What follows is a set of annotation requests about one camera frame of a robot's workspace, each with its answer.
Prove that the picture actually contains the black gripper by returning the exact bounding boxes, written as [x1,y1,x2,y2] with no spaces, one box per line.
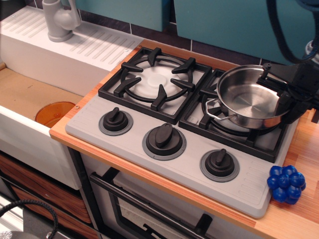
[257,62,319,124]

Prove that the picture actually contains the stainless steel pot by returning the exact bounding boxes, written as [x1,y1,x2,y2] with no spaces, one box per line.
[204,65,289,129]

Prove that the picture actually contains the blue toy blueberry cluster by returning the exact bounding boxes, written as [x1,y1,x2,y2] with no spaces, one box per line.
[267,165,307,205]

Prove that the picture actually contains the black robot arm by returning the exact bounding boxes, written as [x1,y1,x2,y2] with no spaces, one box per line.
[257,0,319,124]

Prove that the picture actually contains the black right stove knob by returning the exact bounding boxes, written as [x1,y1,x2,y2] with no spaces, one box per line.
[200,148,240,183]

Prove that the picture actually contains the black stove knob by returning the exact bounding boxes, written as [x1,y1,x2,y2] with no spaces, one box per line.
[200,148,240,183]
[99,107,133,136]
[142,123,187,161]

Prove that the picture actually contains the grey toy stove top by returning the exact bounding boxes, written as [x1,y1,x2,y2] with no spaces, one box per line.
[65,47,306,218]

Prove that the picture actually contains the black middle stove knob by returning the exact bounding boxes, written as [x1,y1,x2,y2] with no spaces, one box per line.
[142,123,187,161]

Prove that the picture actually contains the black left stove knob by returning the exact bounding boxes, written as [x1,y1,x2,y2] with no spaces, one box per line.
[99,107,133,136]

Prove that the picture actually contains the black right burner grate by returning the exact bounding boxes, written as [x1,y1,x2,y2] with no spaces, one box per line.
[178,69,298,163]

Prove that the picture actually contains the black burner grate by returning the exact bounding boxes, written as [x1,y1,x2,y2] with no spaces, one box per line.
[98,47,212,124]
[178,69,298,163]

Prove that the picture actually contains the black left burner grate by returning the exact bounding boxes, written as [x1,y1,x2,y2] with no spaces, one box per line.
[98,47,212,124]

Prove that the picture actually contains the teal cabinet left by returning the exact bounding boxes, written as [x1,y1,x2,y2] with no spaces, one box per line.
[76,0,171,31]

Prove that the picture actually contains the grey toy faucet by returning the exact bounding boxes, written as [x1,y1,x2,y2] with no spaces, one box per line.
[42,0,81,42]

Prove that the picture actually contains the white toy sink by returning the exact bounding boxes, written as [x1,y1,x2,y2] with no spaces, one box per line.
[0,6,142,190]

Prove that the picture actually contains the wooden drawer front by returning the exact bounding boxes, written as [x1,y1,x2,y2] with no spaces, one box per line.
[0,152,98,239]

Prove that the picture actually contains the oven door with black handle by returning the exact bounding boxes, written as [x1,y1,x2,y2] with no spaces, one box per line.
[81,154,257,239]

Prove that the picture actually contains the black braided cable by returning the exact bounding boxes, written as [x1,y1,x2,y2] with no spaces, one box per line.
[0,199,58,239]

